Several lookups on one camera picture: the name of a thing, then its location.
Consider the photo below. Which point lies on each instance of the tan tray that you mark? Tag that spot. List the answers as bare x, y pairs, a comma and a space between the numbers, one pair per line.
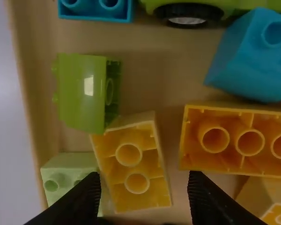
166, 77

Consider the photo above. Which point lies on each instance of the lime green toy car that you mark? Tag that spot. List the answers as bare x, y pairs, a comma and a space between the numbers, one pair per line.
150, 4

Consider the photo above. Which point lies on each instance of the pale green toy brick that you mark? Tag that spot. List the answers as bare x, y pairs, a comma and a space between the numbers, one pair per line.
58, 166

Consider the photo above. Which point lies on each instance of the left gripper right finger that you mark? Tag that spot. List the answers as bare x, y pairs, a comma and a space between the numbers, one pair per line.
206, 199

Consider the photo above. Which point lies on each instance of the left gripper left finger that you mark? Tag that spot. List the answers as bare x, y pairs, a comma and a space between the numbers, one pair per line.
84, 197

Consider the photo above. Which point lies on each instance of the long yellow toy brick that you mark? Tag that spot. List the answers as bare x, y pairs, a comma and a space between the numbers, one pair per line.
192, 131

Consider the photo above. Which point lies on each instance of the clear green toy brick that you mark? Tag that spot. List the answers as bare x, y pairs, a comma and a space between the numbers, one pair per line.
79, 98

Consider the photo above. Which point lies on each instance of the blue toy brick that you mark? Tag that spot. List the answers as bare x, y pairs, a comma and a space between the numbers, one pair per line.
68, 14
243, 65

